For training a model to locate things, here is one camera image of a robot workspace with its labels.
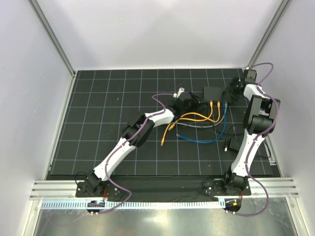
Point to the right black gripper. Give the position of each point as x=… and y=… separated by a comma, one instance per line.
x=229, y=89

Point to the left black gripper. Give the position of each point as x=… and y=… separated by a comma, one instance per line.
x=196, y=101

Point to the black network switch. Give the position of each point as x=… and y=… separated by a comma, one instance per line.
x=213, y=93

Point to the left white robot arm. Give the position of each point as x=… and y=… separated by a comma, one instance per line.
x=137, y=131

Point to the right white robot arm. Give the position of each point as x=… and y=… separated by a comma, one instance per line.
x=259, y=121

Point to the black power adapter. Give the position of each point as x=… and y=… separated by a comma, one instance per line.
x=232, y=144

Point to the black grid mat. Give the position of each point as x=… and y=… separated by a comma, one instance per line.
x=102, y=103

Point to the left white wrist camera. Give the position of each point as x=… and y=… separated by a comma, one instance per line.
x=178, y=93

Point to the right aluminium frame post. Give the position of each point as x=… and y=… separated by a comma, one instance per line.
x=276, y=18

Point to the aluminium frame post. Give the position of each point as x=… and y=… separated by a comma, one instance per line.
x=276, y=18
x=49, y=31

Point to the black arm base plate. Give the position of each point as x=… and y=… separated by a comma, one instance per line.
x=164, y=189

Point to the slotted cable duct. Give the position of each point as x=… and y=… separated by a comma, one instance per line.
x=89, y=205

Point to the aluminium front rail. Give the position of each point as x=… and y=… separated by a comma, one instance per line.
x=66, y=189

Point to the left aluminium frame post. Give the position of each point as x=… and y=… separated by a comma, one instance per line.
x=49, y=31

